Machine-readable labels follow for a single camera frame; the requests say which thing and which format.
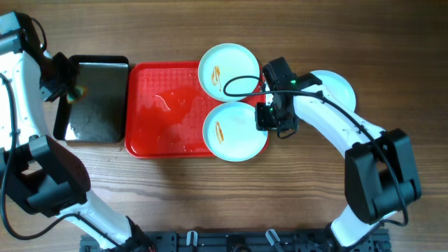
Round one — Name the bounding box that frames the yellow green sponge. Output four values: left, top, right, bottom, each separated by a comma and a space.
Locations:
66, 85, 88, 104

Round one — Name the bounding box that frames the white plate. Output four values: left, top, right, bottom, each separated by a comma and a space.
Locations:
311, 70, 356, 112
197, 43, 260, 102
202, 101, 268, 162

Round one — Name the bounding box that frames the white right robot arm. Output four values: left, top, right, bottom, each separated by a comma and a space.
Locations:
255, 57, 422, 251

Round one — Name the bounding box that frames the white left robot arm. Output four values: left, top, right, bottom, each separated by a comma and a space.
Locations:
1, 11, 156, 251

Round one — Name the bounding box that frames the black water tray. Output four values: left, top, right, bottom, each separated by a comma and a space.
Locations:
53, 55, 130, 143

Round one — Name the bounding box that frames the red plastic tray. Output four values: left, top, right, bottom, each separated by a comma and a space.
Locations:
125, 62, 265, 158

